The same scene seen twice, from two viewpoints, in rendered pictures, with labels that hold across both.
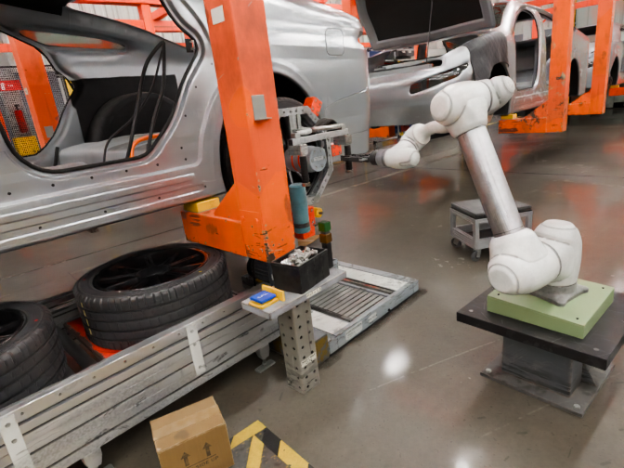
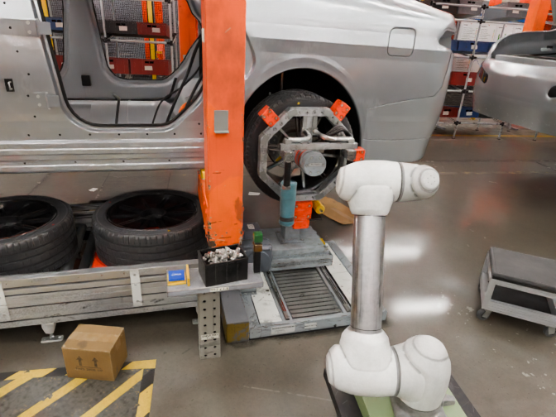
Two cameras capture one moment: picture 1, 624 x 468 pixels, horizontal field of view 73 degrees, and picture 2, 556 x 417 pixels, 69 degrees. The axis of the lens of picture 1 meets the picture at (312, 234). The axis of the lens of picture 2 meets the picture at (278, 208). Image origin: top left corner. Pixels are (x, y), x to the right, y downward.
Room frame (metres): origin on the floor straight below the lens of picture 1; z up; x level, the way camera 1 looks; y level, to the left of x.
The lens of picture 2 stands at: (0.27, -0.91, 1.53)
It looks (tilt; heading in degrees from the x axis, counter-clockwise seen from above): 24 degrees down; 28
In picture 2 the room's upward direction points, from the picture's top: 3 degrees clockwise
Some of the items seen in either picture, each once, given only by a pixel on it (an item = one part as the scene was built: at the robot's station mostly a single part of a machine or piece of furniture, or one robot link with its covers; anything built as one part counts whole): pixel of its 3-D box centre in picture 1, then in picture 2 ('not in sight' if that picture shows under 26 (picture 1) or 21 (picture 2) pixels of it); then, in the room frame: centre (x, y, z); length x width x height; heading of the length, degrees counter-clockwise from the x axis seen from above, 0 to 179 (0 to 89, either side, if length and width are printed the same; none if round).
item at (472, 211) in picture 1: (488, 227); (520, 290); (2.75, -1.23, 0.17); 0.43 x 0.36 x 0.34; 97
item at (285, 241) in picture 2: not in sight; (290, 224); (2.44, 0.16, 0.32); 0.40 x 0.30 x 0.28; 134
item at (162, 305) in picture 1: (158, 289); (154, 227); (1.81, 0.74, 0.39); 0.66 x 0.66 x 0.24
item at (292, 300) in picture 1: (296, 289); (214, 279); (1.53, 0.09, 0.44); 0.43 x 0.17 x 0.03; 134
